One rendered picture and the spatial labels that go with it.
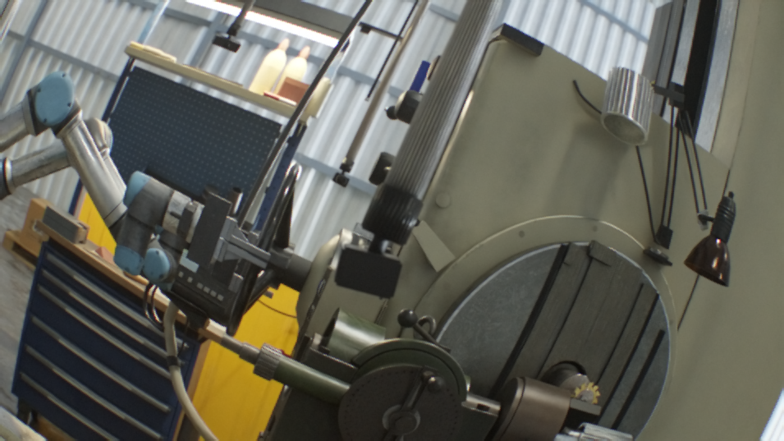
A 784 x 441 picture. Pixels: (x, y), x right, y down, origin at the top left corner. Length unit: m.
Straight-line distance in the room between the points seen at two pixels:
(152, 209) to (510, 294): 0.67
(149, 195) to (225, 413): 2.98
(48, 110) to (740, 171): 1.61
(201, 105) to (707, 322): 2.55
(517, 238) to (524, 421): 0.50
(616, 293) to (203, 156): 2.45
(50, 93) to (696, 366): 1.60
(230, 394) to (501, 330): 3.01
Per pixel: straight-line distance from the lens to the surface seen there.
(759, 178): 2.62
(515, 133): 2.40
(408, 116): 2.65
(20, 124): 2.30
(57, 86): 2.28
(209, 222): 2.32
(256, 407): 5.21
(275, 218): 2.42
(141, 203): 2.32
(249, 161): 4.49
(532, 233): 2.38
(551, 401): 2.05
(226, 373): 5.20
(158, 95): 4.56
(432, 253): 2.34
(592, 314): 2.33
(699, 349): 2.56
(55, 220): 4.12
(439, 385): 1.73
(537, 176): 2.41
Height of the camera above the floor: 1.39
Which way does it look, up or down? 2 degrees up
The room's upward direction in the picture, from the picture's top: 24 degrees clockwise
